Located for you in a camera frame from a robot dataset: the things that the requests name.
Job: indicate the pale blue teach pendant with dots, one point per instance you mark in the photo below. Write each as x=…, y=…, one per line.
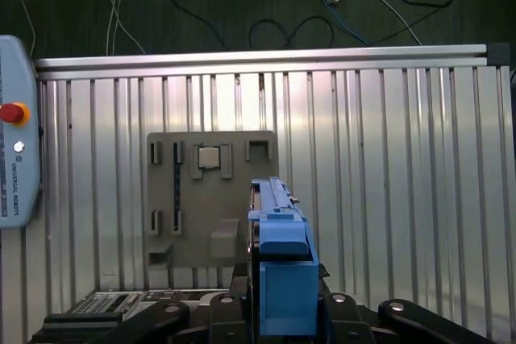
x=20, y=158

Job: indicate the hard disk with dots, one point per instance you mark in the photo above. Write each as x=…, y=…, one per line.
x=286, y=279

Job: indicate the black rail corner cap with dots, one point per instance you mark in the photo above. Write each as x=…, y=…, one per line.
x=498, y=54

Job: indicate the silver CPU chip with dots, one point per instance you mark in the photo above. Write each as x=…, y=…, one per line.
x=209, y=157

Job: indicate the black RAM stick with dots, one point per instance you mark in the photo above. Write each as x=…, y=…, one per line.
x=176, y=187

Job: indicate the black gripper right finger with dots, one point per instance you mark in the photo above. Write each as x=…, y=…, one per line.
x=342, y=320

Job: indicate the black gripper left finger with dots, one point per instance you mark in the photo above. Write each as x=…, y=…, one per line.
x=225, y=320

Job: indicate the aluminium table frame rail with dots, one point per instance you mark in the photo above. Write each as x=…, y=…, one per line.
x=258, y=58

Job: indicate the grey parts rack plate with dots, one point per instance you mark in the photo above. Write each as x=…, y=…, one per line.
x=238, y=199

